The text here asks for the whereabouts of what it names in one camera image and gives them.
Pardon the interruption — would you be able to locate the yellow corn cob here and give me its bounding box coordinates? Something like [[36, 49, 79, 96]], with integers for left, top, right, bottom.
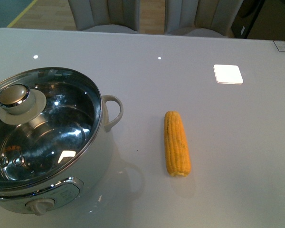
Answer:
[[164, 111, 191, 177]]

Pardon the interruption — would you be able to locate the glass pot lid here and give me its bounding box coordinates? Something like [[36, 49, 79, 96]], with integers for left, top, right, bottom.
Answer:
[[0, 67, 102, 190]]

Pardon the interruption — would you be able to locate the white electric cooking pot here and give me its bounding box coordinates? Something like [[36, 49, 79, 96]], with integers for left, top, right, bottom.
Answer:
[[0, 67, 124, 216]]

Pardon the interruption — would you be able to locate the left beige upholstered chair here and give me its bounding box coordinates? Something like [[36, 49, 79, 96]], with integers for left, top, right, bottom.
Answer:
[[68, 0, 140, 34]]

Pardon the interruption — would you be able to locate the beige upholstered chair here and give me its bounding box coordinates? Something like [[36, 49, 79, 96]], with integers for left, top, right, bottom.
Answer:
[[68, 0, 140, 34], [164, 0, 243, 38]]

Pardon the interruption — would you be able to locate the right beige upholstered chair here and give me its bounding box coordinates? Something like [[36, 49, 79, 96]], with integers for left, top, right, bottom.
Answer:
[[164, 0, 243, 38]]

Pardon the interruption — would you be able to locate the black washing machine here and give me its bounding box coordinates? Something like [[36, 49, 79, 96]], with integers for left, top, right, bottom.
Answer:
[[231, 0, 265, 38]]

